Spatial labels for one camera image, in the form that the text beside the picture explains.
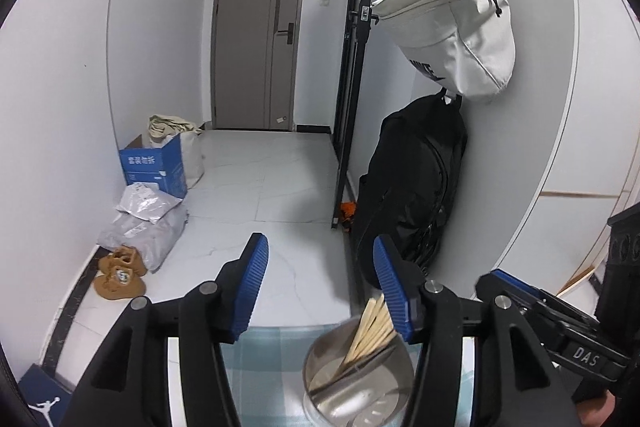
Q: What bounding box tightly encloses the large grey plastic parcel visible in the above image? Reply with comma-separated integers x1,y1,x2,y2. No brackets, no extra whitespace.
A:
97,204,188,273

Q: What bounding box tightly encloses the beige shoulder bag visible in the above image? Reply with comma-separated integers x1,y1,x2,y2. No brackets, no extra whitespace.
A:
371,0,517,102

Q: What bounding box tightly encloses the black clothes rack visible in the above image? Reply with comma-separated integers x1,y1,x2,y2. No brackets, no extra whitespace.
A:
330,0,381,230

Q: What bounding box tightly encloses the round metal utensil holder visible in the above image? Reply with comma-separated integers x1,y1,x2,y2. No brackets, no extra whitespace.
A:
301,318,418,427

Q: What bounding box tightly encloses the small grey plastic parcel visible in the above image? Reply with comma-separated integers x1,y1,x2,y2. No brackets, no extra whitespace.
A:
116,182,183,223

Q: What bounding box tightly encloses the white sack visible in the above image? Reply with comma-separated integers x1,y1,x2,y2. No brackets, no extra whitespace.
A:
177,129,206,188

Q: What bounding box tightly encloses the bundle of wooden chopsticks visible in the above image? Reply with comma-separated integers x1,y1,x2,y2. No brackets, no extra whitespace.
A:
330,294,401,383

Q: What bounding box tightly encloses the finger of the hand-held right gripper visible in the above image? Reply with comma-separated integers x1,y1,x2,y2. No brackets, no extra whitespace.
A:
475,269,597,339

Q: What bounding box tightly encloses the beige cloth bag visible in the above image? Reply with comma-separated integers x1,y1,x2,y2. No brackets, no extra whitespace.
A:
147,114,203,142

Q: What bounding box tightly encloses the blue cardboard box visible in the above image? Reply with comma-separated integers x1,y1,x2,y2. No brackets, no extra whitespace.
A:
118,133,188,200

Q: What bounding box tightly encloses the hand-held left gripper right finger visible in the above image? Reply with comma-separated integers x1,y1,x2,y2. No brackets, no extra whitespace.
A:
372,234,583,427

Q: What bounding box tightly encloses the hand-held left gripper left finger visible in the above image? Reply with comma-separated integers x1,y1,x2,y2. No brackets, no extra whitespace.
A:
59,232,271,427

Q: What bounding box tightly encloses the person's right hand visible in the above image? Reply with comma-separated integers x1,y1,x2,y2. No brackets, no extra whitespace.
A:
577,393,618,427

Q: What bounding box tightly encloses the dark blue shoe box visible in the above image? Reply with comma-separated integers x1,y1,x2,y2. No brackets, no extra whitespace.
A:
17,363,76,427

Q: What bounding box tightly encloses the black backpack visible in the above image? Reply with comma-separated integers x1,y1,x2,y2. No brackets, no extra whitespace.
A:
350,89,470,290

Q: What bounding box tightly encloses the brown door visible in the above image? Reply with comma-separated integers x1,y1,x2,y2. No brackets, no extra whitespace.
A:
210,0,310,132

